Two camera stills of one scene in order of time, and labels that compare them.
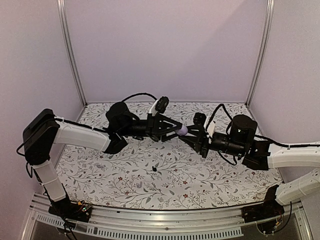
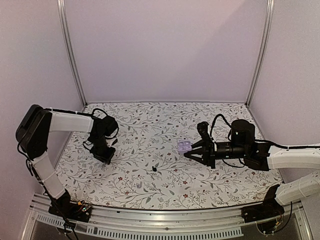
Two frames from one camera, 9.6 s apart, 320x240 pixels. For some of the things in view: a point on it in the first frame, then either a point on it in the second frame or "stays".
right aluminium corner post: (270, 4) stays
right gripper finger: (197, 130) -> (201, 143)
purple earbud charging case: (183, 131) -> (184, 146)
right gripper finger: (195, 142) -> (204, 159)
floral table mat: (161, 173) stays
